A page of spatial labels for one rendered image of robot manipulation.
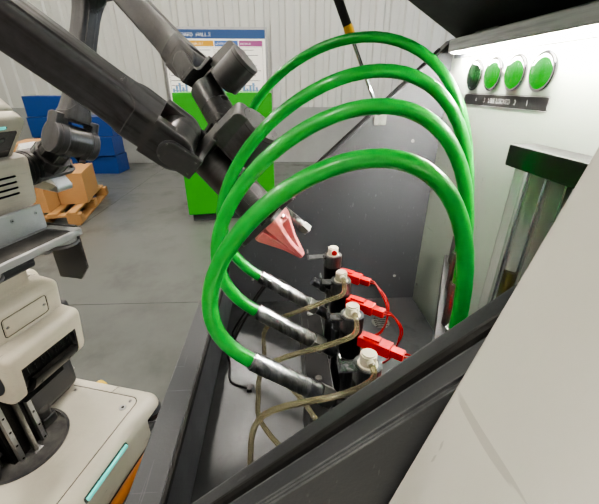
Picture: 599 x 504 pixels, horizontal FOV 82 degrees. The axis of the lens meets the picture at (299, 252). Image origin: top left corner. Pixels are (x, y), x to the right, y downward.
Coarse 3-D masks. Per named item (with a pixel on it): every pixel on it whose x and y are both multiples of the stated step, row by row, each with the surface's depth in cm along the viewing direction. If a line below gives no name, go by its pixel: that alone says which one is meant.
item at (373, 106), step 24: (312, 120) 31; (336, 120) 31; (432, 120) 31; (288, 144) 31; (456, 144) 32; (264, 168) 32; (456, 168) 33; (240, 192) 33; (216, 240) 35; (264, 312) 39; (312, 336) 41
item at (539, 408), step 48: (576, 192) 15; (576, 240) 14; (528, 288) 16; (576, 288) 14; (528, 336) 16; (576, 336) 13; (480, 384) 18; (528, 384) 15; (576, 384) 13; (432, 432) 21; (480, 432) 17; (528, 432) 15; (576, 432) 13; (432, 480) 20; (480, 480) 17; (528, 480) 14; (576, 480) 12
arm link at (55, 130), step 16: (80, 0) 80; (96, 0) 82; (112, 0) 84; (80, 16) 80; (96, 16) 82; (80, 32) 81; (96, 32) 83; (96, 48) 84; (64, 96) 83; (48, 112) 82; (64, 112) 82; (80, 112) 84; (48, 128) 82; (64, 128) 82; (96, 128) 89; (48, 144) 82; (64, 144) 82; (96, 144) 88
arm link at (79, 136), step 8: (72, 128) 84; (80, 128) 86; (72, 136) 83; (80, 136) 85; (88, 136) 87; (72, 144) 84; (80, 144) 85; (88, 144) 87; (72, 152) 85; (80, 152) 86; (88, 152) 87; (80, 160) 88
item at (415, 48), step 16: (352, 32) 48; (368, 32) 47; (384, 32) 47; (320, 48) 50; (416, 48) 46; (288, 64) 52; (432, 64) 46; (272, 80) 54; (448, 80) 46; (256, 96) 56; (464, 112) 47
